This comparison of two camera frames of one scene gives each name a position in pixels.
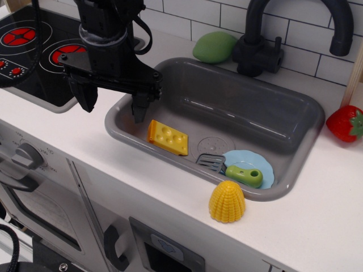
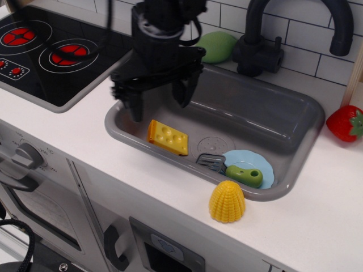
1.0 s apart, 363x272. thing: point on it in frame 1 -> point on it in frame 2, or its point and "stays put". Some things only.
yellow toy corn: x=227 y=202 stays put
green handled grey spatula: x=249 y=177 stays put
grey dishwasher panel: x=157 y=253 stays put
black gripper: x=110 y=60 -> x=157 y=59
